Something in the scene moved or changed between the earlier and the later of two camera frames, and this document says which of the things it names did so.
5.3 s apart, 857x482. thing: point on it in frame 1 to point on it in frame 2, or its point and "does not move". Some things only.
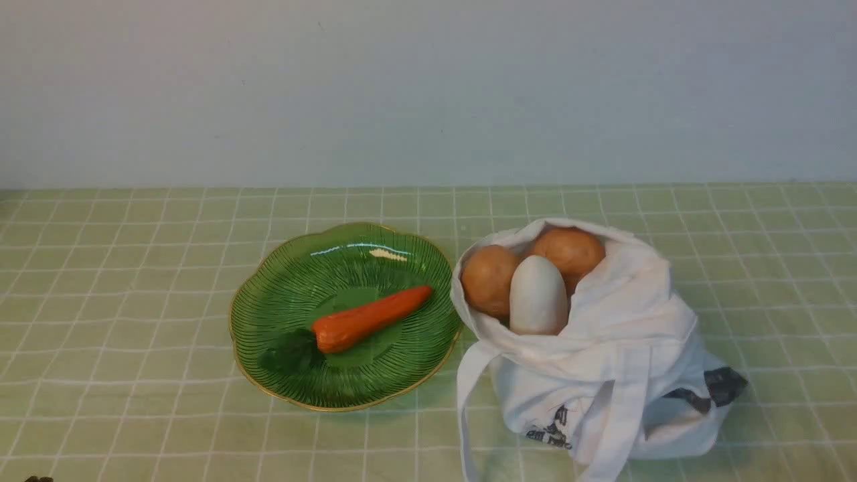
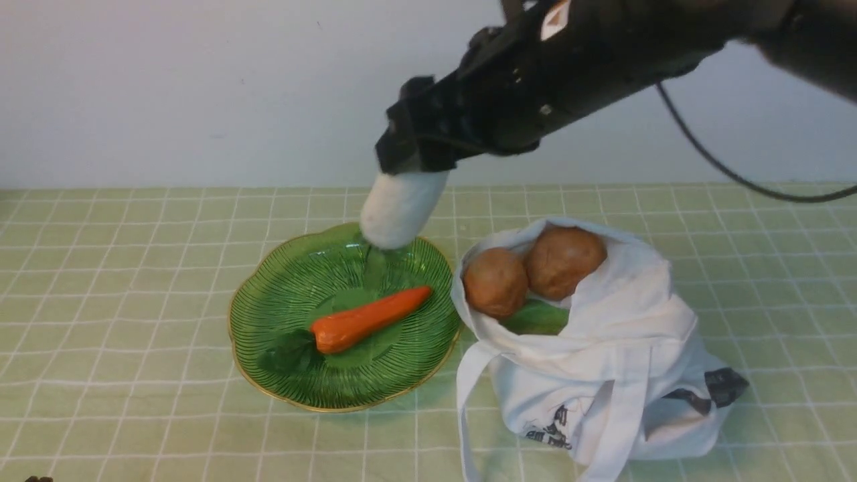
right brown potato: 574,251 does not move
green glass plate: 304,280 does not move
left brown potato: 486,278 does not move
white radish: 538,302 to 396,208
